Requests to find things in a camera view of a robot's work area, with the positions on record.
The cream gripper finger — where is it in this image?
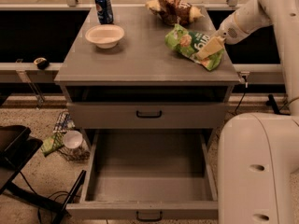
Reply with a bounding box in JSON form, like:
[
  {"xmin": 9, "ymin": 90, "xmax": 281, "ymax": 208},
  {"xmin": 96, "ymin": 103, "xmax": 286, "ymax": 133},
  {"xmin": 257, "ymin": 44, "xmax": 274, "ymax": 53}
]
[{"xmin": 196, "ymin": 36, "xmax": 225, "ymax": 60}]

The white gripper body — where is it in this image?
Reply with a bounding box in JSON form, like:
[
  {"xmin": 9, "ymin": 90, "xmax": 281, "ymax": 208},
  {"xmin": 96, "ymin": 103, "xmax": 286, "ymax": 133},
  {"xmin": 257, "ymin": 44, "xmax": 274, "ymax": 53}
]
[{"xmin": 214, "ymin": 13, "xmax": 249, "ymax": 45}]

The green rice chip bag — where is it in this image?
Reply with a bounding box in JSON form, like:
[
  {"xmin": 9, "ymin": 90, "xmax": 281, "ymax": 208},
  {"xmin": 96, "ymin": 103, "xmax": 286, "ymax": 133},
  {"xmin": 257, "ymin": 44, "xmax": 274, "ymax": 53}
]
[{"xmin": 164, "ymin": 24, "xmax": 224, "ymax": 71}]

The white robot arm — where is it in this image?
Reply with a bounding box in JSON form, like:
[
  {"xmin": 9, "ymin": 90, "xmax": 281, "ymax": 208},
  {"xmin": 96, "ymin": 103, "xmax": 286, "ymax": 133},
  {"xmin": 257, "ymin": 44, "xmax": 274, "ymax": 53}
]
[{"xmin": 215, "ymin": 0, "xmax": 299, "ymax": 224}]

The brown crumpled snack bag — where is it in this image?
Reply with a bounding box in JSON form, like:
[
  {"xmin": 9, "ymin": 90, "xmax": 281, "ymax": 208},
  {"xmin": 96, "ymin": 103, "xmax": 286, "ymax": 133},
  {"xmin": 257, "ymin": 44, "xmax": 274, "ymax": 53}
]
[{"xmin": 146, "ymin": 0, "xmax": 203, "ymax": 26}]

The grey drawer cabinet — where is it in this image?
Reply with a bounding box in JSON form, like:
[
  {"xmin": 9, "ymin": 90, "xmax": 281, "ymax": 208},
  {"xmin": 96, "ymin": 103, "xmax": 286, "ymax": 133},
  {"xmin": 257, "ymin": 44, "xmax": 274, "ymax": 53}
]
[{"xmin": 53, "ymin": 5, "xmax": 242, "ymax": 220}]

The closed grey upper drawer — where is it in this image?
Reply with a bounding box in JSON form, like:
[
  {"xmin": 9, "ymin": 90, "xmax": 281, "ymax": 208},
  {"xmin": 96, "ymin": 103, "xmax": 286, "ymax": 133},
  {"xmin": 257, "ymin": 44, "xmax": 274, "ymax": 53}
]
[{"xmin": 67, "ymin": 103, "xmax": 227, "ymax": 129}]

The open grey middle drawer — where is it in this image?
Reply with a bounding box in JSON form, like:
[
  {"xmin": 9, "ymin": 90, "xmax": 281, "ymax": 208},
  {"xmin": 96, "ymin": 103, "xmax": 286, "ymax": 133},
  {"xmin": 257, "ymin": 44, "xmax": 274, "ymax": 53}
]
[{"xmin": 67, "ymin": 129, "xmax": 218, "ymax": 222}]

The green bag on floor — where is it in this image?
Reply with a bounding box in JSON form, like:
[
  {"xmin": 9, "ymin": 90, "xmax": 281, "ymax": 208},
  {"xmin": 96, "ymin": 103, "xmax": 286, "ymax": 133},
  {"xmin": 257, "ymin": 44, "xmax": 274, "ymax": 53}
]
[{"xmin": 41, "ymin": 133, "xmax": 64, "ymax": 157}]

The black stand leg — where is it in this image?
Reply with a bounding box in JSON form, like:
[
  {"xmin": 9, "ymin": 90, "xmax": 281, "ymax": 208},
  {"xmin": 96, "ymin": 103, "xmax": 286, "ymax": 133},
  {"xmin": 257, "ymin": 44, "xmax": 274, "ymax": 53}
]
[{"xmin": 265, "ymin": 94, "xmax": 287, "ymax": 116}]

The blue soda can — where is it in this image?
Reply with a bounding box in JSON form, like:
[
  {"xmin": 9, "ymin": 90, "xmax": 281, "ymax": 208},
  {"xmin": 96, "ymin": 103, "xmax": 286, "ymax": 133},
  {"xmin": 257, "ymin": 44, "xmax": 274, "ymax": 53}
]
[{"xmin": 94, "ymin": 0, "xmax": 114, "ymax": 24}]

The striped packet on floor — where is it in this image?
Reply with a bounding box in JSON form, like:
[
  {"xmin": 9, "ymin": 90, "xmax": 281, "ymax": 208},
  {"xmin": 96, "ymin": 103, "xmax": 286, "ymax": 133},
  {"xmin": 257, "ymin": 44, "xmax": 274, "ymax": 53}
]
[{"xmin": 53, "ymin": 111, "xmax": 75, "ymax": 133}]

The white cup in basket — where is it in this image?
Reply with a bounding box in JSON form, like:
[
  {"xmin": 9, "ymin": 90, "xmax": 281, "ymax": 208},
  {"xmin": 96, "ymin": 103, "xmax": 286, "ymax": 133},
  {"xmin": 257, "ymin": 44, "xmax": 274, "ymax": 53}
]
[{"xmin": 63, "ymin": 131, "xmax": 83, "ymax": 149}]

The small black yellow device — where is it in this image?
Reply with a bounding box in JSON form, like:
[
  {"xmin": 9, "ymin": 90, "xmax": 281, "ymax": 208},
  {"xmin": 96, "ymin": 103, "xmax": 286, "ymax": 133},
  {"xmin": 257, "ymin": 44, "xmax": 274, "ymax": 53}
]
[{"xmin": 34, "ymin": 57, "xmax": 50, "ymax": 70}]

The black chair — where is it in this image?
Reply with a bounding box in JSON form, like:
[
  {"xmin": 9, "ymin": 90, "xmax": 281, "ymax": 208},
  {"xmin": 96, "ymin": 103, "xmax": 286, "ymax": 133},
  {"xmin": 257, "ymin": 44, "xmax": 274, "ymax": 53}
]
[{"xmin": 0, "ymin": 124, "xmax": 87, "ymax": 224}]

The wall power outlet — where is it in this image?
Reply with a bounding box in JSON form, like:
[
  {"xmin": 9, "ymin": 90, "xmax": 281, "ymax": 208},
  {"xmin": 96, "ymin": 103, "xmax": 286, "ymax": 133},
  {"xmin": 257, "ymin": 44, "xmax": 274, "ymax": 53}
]
[{"xmin": 239, "ymin": 72, "xmax": 249, "ymax": 88}]

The black power cable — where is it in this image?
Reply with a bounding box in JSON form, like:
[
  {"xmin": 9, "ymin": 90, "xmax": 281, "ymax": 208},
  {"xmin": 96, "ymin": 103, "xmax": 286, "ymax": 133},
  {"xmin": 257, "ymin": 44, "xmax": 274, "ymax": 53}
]
[{"xmin": 228, "ymin": 77, "xmax": 250, "ymax": 117}]

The wire waste basket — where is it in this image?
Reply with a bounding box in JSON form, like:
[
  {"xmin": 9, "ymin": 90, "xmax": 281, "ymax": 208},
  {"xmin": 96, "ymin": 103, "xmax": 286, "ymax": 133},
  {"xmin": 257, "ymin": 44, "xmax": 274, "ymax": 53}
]
[{"xmin": 58, "ymin": 138, "xmax": 90, "ymax": 162}]

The black floor cable left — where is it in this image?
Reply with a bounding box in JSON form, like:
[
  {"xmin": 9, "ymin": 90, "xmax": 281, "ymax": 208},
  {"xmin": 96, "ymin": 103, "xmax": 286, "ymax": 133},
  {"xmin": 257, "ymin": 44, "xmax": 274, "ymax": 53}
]
[{"xmin": 18, "ymin": 171, "xmax": 81, "ymax": 224}]

